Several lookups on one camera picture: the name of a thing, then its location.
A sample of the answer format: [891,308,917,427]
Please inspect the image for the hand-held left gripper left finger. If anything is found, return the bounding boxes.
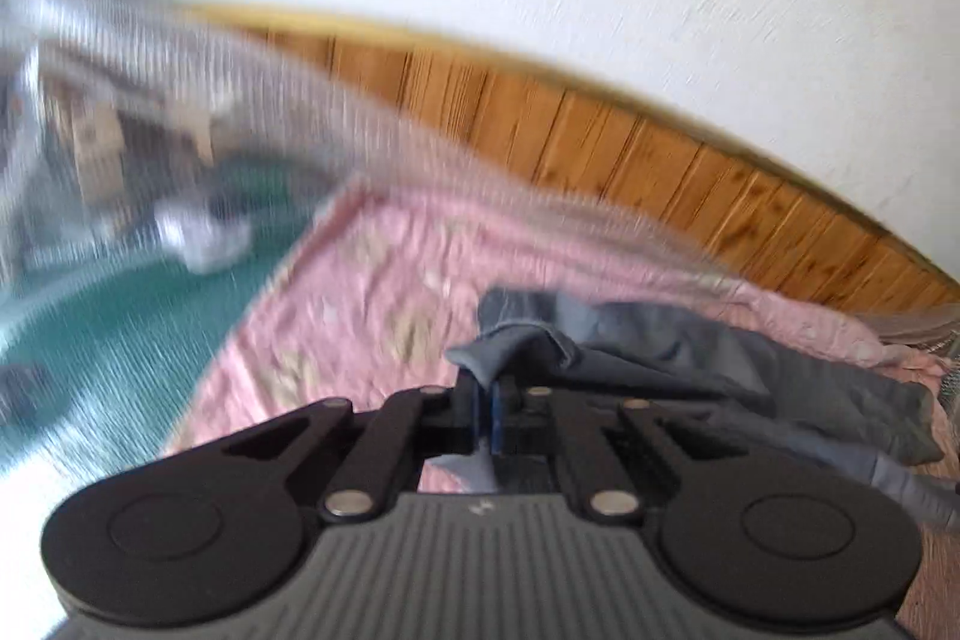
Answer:
[217,370,482,525]

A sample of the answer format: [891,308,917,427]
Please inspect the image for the white crumpled item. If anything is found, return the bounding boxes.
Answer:
[154,201,254,274]

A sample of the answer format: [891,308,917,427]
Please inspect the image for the grey pants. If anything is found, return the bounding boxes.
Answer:
[427,286,960,528]

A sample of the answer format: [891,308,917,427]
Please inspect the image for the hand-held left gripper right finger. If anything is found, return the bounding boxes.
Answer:
[487,377,743,525]

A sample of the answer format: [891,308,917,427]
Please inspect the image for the wooden headboard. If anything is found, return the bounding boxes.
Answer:
[187,6,960,311]

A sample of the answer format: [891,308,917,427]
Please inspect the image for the cardboard box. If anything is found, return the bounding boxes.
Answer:
[69,104,127,202]

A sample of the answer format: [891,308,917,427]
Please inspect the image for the teal bed sheet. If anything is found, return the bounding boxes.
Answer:
[0,160,346,483]

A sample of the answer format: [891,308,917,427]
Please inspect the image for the pink bear-print blanket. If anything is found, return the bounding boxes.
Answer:
[165,190,960,640]

